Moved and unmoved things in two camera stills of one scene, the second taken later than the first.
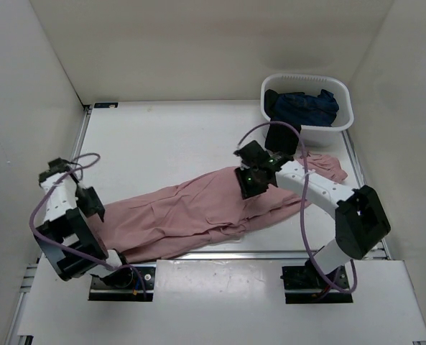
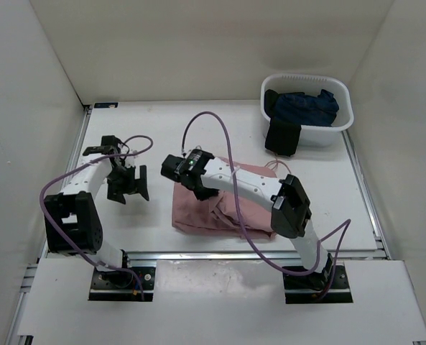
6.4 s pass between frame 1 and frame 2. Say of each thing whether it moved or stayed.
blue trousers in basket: stayed
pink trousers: moved
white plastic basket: stayed
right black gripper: moved
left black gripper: moved
